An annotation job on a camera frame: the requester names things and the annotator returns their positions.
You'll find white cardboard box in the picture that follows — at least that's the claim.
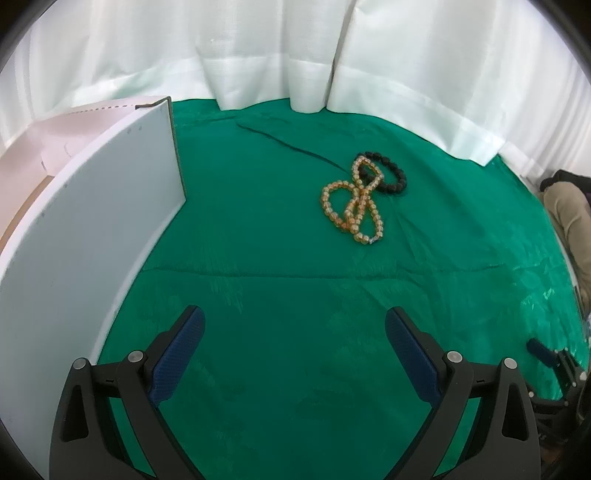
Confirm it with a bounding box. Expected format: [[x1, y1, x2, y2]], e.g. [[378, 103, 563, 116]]
[[0, 96, 188, 478]]

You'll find green cloth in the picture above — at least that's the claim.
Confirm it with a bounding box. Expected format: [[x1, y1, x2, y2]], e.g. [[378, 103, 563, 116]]
[[95, 96, 585, 478]]

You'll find person's leg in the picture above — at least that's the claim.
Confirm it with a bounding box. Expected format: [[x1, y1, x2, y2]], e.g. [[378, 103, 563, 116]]
[[542, 180, 591, 315]]

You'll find black bead bracelet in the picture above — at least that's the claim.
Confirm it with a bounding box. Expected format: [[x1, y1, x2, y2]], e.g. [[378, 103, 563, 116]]
[[353, 150, 409, 195]]

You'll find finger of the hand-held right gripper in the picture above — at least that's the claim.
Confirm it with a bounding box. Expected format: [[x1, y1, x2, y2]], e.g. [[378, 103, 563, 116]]
[[527, 338, 588, 393]]

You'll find white curtain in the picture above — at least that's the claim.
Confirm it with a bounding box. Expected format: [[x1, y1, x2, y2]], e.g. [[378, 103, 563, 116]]
[[0, 0, 591, 178]]

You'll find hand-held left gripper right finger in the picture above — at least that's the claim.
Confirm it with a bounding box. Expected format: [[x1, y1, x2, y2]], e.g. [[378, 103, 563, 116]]
[[385, 306, 541, 480]]

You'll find amber bead necklace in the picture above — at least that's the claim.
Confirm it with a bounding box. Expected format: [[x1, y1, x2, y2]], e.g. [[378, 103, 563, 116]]
[[320, 156, 385, 245]]

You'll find dark cloth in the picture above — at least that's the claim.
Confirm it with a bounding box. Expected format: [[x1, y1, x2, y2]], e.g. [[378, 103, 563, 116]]
[[540, 169, 591, 195]]

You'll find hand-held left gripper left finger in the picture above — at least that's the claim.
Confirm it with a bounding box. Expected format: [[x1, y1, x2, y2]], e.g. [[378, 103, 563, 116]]
[[48, 305, 206, 480]]

